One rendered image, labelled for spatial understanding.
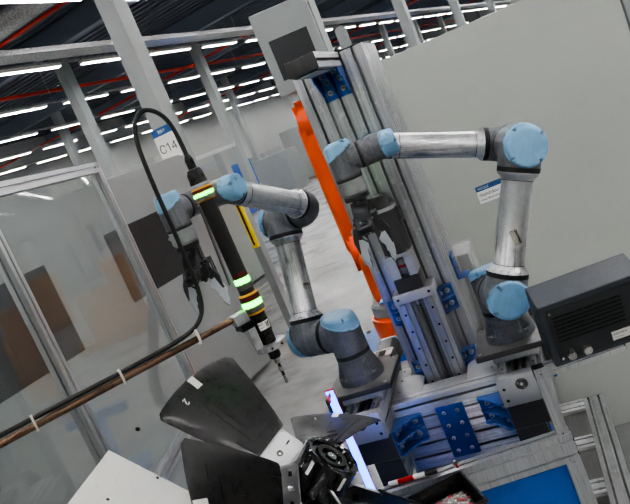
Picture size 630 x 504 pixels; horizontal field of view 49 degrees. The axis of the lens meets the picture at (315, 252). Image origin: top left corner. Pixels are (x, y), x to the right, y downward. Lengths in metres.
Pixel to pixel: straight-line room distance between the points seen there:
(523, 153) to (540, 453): 0.79
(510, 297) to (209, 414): 0.89
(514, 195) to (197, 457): 1.12
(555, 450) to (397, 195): 0.89
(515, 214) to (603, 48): 1.50
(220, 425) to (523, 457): 0.86
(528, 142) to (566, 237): 1.46
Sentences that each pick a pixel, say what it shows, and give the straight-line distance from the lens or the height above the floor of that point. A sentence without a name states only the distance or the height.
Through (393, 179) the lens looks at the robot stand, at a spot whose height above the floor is 1.59.
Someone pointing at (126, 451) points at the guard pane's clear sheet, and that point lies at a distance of 2.34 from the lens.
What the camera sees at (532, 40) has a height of 1.83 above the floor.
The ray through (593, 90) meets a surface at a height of 1.53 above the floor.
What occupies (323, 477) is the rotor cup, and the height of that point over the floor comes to 1.21.
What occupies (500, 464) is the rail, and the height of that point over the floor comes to 0.84.
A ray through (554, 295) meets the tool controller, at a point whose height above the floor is 1.24.
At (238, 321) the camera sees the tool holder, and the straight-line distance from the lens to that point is 1.44.
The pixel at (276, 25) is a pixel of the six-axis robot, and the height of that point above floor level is 2.64.
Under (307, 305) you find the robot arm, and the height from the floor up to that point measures 1.32.
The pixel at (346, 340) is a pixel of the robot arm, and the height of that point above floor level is 1.19.
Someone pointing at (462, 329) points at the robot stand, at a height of 1.04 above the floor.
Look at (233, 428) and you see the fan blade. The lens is 1.52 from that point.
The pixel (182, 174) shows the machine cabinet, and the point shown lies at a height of 1.92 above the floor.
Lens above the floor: 1.83
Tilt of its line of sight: 9 degrees down
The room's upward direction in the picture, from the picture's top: 23 degrees counter-clockwise
